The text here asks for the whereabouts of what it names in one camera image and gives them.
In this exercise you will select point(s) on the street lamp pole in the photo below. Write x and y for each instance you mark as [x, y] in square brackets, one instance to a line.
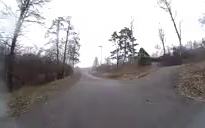
[101, 55]

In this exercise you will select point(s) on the grassy traffic island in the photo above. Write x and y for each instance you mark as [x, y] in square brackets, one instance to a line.
[123, 71]

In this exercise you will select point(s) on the group of pine trees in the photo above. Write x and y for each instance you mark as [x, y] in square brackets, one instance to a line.
[124, 45]

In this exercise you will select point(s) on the dark evergreen bush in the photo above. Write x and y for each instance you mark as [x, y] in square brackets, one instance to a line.
[144, 57]

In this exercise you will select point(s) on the grey asphalt road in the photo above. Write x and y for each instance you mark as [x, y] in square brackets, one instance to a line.
[103, 106]

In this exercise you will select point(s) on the row of bare trees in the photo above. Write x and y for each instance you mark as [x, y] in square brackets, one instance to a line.
[61, 46]

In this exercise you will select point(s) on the dark hedge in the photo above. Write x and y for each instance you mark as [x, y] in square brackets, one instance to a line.
[36, 70]

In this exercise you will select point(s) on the dark fence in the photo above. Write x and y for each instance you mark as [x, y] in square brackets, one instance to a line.
[170, 60]

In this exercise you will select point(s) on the leaf-strewn grass verge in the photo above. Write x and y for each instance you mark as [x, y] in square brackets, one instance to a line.
[33, 95]

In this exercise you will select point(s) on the tall leaning bare tree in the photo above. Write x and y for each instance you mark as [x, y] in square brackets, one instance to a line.
[174, 25]

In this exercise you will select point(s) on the leaf-covered bank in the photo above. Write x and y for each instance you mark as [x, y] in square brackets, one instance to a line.
[198, 80]

